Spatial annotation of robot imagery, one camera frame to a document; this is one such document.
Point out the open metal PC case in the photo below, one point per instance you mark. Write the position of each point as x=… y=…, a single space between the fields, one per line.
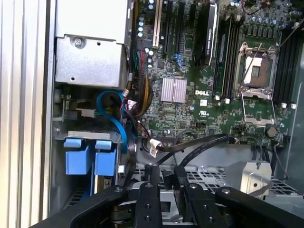
x=213 y=154

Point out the grey metal disk bay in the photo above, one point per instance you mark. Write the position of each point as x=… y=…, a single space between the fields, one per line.
x=83 y=135

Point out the blue disk carrier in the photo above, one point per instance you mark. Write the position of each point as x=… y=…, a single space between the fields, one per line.
x=77 y=161

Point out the silver power supply unit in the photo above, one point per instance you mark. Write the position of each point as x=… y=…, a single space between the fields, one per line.
x=90 y=64

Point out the thin metal locking lever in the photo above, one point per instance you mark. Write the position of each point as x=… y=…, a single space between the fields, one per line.
x=251 y=64

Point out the silver finned chipset heatsink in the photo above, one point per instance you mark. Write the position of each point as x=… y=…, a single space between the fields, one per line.
x=173 y=90

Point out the black RAM slot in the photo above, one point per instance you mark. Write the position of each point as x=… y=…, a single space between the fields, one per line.
x=292 y=71
x=282 y=71
x=232 y=61

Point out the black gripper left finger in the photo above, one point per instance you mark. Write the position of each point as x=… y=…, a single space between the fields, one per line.
x=148 y=213

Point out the round coin cell battery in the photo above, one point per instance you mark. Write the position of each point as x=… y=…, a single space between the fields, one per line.
x=271 y=131

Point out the CPU socket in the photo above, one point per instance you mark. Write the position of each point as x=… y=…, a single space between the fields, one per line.
x=257 y=71

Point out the black expansion slot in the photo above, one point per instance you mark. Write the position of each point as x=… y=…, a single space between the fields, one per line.
x=168 y=26
x=179 y=26

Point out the white expansion slot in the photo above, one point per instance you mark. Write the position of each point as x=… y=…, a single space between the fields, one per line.
x=158 y=23

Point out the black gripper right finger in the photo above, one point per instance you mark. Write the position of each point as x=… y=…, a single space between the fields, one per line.
x=202 y=213

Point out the black graphics card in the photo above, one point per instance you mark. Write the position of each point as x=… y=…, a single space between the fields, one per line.
x=205 y=35

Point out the silver metal bracket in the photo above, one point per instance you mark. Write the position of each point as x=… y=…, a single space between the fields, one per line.
x=256 y=173

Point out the green Dell motherboard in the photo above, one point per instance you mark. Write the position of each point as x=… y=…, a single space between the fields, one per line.
x=213 y=114

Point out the metal socket cover frame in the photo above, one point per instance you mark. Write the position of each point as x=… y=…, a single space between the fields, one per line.
x=255 y=93

